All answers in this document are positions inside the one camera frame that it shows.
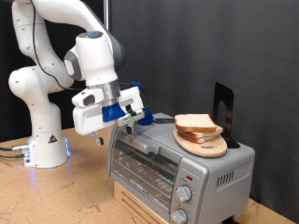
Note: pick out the black fabric backdrop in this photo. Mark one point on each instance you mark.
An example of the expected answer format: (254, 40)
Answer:
(4, 46)

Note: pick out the oval wooden cutting board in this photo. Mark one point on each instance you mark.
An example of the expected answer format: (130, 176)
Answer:
(202, 149)

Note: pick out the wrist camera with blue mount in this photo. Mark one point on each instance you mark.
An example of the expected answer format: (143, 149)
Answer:
(112, 112)

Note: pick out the vertical metal pole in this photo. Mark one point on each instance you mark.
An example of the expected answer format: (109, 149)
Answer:
(106, 12)

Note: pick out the metal spatula with blue block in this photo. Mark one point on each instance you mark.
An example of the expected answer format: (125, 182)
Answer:
(147, 118)

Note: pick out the silver toaster oven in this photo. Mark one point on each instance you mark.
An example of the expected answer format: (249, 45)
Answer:
(162, 137)

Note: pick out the silver oven knob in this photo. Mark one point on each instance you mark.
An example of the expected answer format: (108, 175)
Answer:
(179, 216)
(184, 193)

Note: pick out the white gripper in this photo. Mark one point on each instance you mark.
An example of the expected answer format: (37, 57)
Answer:
(90, 119)

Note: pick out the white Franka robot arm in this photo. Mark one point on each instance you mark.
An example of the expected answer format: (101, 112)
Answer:
(93, 62)

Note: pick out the red oven indicator light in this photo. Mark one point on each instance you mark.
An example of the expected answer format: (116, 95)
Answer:
(189, 178)

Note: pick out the black metal bookend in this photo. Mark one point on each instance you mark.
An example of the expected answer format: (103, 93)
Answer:
(229, 102)

